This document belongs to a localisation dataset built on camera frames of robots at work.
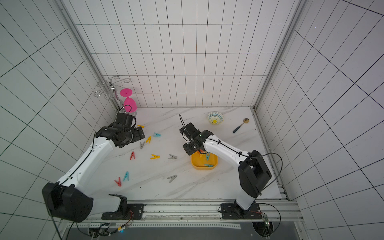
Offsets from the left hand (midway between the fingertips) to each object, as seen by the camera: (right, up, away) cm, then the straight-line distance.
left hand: (134, 139), depth 81 cm
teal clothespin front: (+42, -17, +7) cm, 46 cm away
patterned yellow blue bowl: (+50, +13, +29) cm, 59 cm away
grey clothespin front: (+21, -22, +2) cm, 30 cm away
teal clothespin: (-6, -22, +4) cm, 23 cm away
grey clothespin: (-2, -6, +17) cm, 18 cm away
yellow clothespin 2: (+9, -13, +11) cm, 19 cm away
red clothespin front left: (-9, -25, +2) cm, 26 cm away
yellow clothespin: (+2, -3, +19) cm, 19 cm away
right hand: (+28, -6, +4) cm, 28 cm away
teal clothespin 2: (+42, -12, +10) cm, 45 cm away
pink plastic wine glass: (-9, +28, +12) cm, 32 cm away
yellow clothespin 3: (+37, -12, +11) cm, 41 cm away
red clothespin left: (-6, -11, +12) cm, 18 cm away
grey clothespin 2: (+20, -13, +11) cm, 26 cm away
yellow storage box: (+41, -15, +9) cm, 44 cm away
